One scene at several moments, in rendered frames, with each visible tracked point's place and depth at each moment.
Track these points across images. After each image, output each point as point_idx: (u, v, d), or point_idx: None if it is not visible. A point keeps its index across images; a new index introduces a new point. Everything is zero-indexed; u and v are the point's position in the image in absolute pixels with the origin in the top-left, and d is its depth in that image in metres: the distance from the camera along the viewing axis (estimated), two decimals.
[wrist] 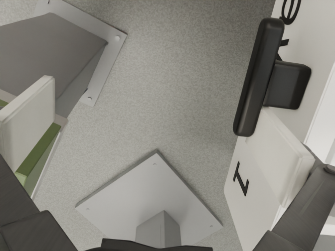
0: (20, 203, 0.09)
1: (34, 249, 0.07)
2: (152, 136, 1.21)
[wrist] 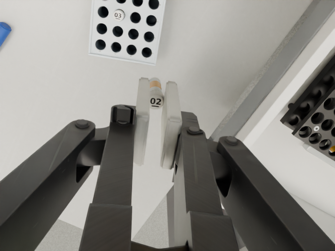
0: (121, 193, 0.10)
1: (100, 232, 0.08)
2: None
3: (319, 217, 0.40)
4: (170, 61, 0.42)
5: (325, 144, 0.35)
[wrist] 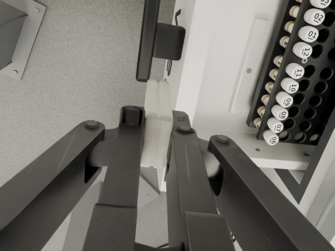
0: (127, 193, 0.10)
1: (104, 233, 0.08)
2: (83, 109, 1.25)
3: None
4: None
5: (289, 21, 0.29)
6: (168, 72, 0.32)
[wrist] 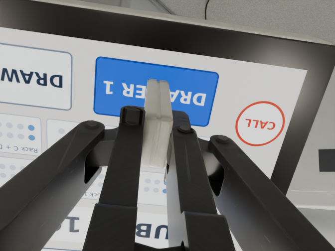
0: (127, 193, 0.10)
1: (104, 233, 0.08)
2: None
3: None
4: None
5: None
6: None
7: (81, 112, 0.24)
